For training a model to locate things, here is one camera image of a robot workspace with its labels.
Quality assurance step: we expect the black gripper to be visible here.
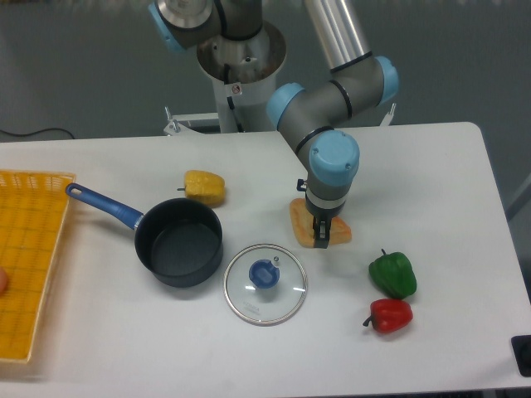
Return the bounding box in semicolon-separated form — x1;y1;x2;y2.
305;201;344;249

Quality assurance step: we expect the triangle bread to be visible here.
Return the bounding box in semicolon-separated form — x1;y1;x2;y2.
290;198;352;248

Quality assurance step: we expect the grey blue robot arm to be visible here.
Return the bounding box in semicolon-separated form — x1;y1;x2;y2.
149;1;399;248

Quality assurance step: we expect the glass lid blue knob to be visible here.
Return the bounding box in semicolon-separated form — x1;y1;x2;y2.
223;244;308;326

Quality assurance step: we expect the green bell pepper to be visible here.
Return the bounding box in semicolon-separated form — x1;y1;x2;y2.
368;249;417;299

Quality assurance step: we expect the red bell pepper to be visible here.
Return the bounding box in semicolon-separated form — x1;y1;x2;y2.
363;298;413;334

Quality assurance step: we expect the yellow bell pepper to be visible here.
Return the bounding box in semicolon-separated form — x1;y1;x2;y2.
178;170;226;206

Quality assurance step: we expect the black table grommet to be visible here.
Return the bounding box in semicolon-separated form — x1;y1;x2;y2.
511;335;531;377

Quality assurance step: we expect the yellow plastic basket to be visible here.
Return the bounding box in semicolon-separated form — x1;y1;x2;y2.
1;169;76;363

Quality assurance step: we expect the black pot blue handle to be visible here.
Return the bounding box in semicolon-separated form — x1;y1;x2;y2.
66;183;223;288

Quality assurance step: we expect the black cable on floor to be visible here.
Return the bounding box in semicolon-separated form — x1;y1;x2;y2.
0;127;76;140

